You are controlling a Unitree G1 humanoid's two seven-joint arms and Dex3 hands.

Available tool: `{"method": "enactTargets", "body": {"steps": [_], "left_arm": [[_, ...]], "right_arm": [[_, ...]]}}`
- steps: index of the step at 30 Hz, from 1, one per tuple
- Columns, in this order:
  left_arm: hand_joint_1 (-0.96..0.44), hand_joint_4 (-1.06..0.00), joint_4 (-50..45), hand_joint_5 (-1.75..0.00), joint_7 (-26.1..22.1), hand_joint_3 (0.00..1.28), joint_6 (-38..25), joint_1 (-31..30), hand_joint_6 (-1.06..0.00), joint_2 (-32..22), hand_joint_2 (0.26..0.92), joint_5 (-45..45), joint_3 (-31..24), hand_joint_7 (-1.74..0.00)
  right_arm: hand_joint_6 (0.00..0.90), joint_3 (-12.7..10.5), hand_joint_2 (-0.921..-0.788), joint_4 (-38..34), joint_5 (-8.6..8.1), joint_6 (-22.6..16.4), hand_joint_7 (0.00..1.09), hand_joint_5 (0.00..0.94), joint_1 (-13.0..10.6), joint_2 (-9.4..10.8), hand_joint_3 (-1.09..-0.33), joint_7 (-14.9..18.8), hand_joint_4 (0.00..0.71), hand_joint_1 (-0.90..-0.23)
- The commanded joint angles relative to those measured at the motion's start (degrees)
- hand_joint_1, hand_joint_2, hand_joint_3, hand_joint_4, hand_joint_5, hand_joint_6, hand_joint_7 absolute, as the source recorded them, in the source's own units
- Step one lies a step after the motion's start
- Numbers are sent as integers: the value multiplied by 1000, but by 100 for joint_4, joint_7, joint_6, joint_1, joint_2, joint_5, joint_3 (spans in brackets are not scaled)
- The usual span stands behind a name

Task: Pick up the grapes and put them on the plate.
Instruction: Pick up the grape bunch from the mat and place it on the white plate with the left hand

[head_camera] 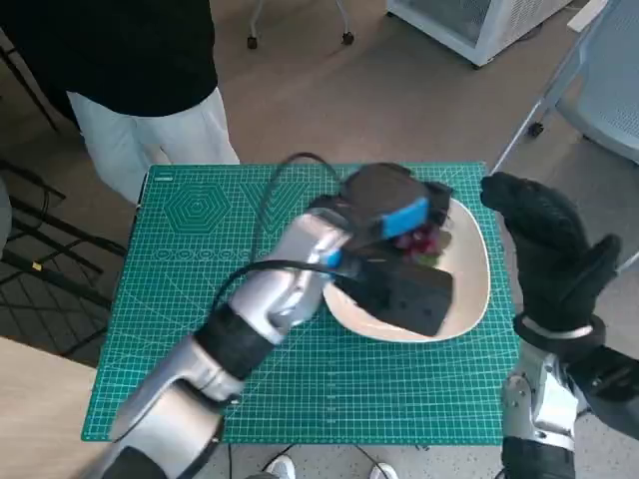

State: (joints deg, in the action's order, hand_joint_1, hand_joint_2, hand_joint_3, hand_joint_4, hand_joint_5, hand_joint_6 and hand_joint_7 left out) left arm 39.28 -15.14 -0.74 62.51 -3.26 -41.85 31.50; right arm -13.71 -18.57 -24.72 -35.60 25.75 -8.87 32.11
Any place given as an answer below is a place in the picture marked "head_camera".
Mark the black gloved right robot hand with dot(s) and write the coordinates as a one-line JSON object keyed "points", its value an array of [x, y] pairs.
{"points": [[554, 259]]}

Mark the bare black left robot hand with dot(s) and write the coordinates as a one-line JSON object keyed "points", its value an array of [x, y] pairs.
{"points": [[384, 192]]}

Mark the red toy grape bunch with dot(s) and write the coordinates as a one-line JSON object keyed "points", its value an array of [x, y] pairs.
{"points": [[414, 242]]}

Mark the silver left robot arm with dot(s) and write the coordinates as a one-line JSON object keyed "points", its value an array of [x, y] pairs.
{"points": [[279, 294]]}

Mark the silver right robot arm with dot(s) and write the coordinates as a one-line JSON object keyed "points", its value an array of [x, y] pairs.
{"points": [[539, 419]]}

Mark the white square plate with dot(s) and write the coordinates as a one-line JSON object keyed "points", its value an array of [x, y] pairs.
{"points": [[469, 279]]}

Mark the pale blue mesh chair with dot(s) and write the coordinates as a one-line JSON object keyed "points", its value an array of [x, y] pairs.
{"points": [[609, 100]]}

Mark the grey chair legs with casters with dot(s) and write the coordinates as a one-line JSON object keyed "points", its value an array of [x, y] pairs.
{"points": [[251, 42]]}

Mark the green cutting mat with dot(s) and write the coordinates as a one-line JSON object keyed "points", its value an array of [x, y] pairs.
{"points": [[349, 389]]}

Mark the white perforated cabinet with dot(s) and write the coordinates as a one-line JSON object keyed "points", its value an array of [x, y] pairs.
{"points": [[499, 27]]}

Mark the white power strip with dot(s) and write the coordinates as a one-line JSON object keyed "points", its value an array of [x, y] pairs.
{"points": [[589, 15]]}

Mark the white shoe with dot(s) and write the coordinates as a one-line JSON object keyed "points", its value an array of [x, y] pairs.
{"points": [[384, 471], [280, 469]]}

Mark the black metal rack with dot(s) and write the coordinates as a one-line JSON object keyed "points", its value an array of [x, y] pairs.
{"points": [[55, 304]]}

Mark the grey rounded seat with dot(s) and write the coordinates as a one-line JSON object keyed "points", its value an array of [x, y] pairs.
{"points": [[4, 214]]}

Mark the light wooden desk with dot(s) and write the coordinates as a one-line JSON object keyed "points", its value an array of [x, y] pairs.
{"points": [[35, 419]]}

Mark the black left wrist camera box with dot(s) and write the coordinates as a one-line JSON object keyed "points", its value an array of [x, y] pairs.
{"points": [[409, 299]]}

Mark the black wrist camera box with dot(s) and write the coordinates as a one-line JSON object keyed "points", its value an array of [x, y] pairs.
{"points": [[614, 389], [409, 299]]}

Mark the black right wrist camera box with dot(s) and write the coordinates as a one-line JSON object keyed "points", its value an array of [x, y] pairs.
{"points": [[614, 389]]}

